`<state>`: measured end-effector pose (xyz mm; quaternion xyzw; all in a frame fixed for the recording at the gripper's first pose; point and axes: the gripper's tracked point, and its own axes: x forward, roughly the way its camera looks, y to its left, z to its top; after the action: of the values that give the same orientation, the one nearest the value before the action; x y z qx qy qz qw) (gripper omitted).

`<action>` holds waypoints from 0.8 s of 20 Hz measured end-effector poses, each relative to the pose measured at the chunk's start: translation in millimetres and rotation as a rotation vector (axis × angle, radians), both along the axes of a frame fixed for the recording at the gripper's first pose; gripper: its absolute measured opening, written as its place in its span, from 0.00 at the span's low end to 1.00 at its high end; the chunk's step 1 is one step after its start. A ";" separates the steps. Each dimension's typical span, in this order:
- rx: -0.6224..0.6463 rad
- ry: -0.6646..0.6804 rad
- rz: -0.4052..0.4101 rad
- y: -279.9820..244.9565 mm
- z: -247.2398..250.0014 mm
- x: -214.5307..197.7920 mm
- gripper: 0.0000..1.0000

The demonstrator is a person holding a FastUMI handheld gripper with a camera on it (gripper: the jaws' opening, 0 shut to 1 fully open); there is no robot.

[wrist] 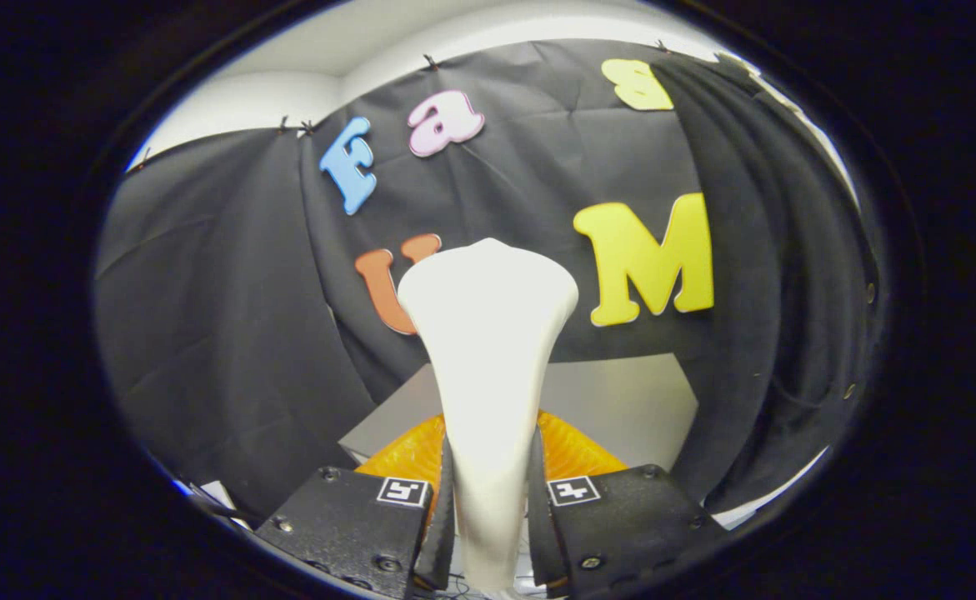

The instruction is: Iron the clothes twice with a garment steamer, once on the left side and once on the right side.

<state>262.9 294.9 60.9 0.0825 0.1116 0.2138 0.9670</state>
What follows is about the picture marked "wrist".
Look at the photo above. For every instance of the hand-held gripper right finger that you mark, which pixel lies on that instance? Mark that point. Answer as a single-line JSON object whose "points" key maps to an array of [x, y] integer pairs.
{"points": [[542, 542]]}

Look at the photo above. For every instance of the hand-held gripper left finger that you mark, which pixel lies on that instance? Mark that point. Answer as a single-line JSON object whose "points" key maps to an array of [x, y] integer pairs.
{"points": [[444, 542]]}

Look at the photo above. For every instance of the white garment steamer head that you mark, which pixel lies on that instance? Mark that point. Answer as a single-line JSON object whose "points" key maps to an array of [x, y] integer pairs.
{"points": [[488, 375]]}

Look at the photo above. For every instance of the black blazer jacket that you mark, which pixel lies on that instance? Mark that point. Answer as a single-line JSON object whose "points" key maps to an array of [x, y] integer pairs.
{"points": [[788, 292]]}

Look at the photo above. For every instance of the white cabinet with grey top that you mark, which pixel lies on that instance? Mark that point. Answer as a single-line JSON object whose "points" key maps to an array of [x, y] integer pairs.
{"points": [[621, 400]]}

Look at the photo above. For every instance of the black backdrop cloth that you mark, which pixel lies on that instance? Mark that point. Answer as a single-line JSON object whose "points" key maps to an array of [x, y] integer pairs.
{"points": [[221, 317]]}

